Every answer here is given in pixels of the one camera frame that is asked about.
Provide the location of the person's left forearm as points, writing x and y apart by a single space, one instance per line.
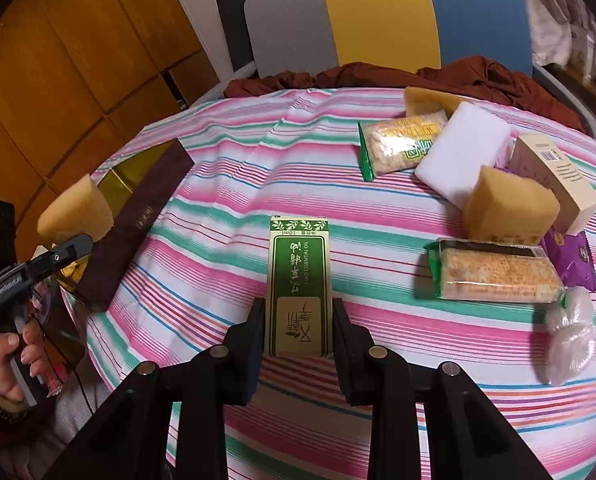
3 425

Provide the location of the brown cloth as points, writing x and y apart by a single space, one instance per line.
478 77

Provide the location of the yellow sponge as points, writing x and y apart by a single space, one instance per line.
75 210
508 207
428 102

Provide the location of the grey yellow blue chair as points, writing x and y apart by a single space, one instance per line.
378 10

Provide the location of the purple snack packet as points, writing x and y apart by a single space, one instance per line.
573 257

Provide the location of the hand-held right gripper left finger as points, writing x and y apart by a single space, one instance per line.
255 355

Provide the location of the wooden wardrobe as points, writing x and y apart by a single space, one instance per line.
78 60

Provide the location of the green essential oil box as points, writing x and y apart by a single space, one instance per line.
298 270

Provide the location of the person's left hand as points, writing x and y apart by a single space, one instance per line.
0 375

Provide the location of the clear plastic bag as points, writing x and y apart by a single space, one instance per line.
570 340

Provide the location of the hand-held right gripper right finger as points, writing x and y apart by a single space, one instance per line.
342 355

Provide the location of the beige and purple carton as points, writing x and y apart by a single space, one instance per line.
558 180

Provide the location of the white foam sponge block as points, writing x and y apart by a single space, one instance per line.
463 155

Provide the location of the brown box with gold interior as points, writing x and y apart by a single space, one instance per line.
148 210

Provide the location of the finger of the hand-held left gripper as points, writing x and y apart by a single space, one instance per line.
60 255

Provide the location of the green cracker packet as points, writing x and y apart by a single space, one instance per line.
498 272
403 142

